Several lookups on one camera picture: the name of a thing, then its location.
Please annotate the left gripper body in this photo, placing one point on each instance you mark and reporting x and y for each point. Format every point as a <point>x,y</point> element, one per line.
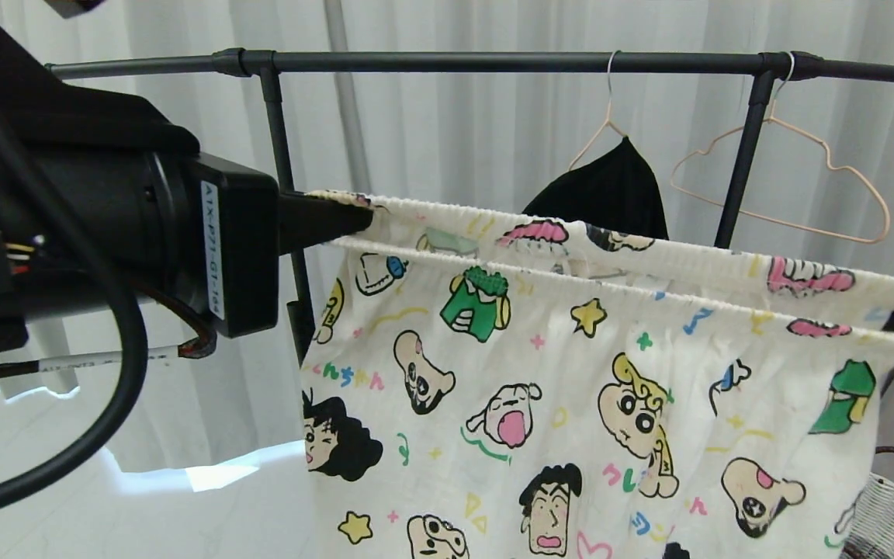
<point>105,233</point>

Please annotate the cream printed garment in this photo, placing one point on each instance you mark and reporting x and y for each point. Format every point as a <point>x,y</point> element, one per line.
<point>571,404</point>

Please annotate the pink clothes hanger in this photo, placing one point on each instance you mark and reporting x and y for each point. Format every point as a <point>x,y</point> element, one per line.
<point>784,223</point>
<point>597,140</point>

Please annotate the black short-sleeved shirt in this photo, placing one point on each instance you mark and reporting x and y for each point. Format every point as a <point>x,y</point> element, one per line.
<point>610,198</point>

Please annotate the black clothes rack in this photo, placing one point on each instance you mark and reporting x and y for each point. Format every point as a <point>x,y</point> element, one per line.
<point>455,62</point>

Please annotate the white curtain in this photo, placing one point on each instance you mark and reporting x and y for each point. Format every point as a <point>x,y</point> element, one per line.
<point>455,124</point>

